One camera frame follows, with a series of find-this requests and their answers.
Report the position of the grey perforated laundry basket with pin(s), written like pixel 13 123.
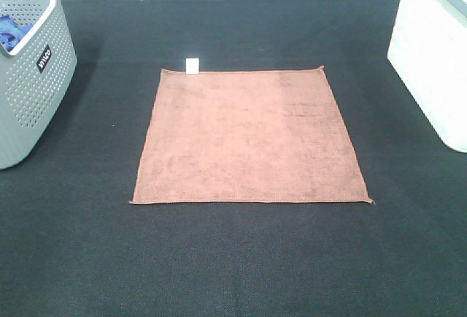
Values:
pixel 35 75

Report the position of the brown microfibre towel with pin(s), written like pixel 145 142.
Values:
pixel 260 136

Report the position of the white plastic bin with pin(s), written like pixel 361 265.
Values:
pixel 428 52

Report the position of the blue cloth in basket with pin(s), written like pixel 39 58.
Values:
pixel 11 33

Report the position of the white towel label tag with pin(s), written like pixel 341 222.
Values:
pixel 192 66

